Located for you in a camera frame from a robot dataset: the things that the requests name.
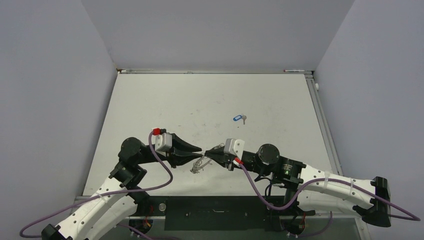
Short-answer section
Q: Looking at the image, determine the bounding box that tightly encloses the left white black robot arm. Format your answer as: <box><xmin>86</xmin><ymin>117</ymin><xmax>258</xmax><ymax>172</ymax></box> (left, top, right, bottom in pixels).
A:
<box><xmin>41</xmin><ymin>128</ymin><xmax>202</xmax><ymax>240</ymax></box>

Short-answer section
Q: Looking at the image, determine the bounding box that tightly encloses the key with blue tag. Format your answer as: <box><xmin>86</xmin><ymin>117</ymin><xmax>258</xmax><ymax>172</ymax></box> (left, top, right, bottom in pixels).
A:
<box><xmin>233</xmin><ymin>114</ymin><xmax>247</xmax><ymax>125</ymax></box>

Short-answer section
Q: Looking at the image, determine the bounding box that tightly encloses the marker pen at wall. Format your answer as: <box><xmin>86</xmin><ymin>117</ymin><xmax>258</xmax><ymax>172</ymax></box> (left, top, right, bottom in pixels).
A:
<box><xmin>283</xmin><ymin>69</ymin><xmax>306</xmax><ymax>73</ymax></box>

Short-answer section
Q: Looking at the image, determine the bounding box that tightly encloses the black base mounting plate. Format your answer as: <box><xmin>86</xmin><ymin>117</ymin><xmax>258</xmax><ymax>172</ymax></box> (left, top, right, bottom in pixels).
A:
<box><xmin>129</xmin><ymin>196</ymin><xmax>316</xmax><ymax>233</ymax></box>

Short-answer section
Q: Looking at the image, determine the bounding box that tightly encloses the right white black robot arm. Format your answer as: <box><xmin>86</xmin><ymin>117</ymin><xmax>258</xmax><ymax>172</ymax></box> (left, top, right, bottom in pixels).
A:
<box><xmin>205</xmin><ymin>139</ymin><xmax>391</xmax><ymax>228</ymax></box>

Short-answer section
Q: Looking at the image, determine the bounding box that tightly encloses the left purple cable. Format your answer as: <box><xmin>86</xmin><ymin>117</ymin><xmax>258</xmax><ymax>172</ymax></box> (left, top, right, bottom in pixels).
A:
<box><xmin>19</xmin><ymin>127</ymin><xmax>174</xmax><ymax>239</ymax></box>

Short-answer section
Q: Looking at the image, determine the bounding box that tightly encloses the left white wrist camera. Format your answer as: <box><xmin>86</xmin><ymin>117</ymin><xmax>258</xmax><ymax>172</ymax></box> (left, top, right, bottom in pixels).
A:
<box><xmin>154</xmin><ymin>132</ymin><xmax>173</xmax><ymax>153</ymax></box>

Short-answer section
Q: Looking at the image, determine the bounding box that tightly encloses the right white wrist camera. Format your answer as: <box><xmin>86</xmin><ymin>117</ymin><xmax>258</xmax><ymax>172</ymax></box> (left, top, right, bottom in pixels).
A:
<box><xmin>223</xmin><ymin>138</ymin><xmax>245</xmax><ymax>160</ymax></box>

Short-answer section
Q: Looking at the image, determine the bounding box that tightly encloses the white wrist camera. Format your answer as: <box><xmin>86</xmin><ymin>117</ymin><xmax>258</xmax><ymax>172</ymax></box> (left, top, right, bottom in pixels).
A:
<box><xmin>223</xmin><ymin>138</ymin><xmax>245</xmax><ymax>160</ymax></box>
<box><xmin>154</xmin><ymin>132</ymin><xmax>173</xmax><ymax>153</ymax></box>

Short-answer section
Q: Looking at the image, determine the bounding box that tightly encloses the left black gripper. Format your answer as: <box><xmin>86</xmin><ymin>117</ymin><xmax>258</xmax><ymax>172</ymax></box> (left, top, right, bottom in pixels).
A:
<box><xmin>136</xmin><ymin>134</ymin><xmax>202</xmax><ymax>168</ymax></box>

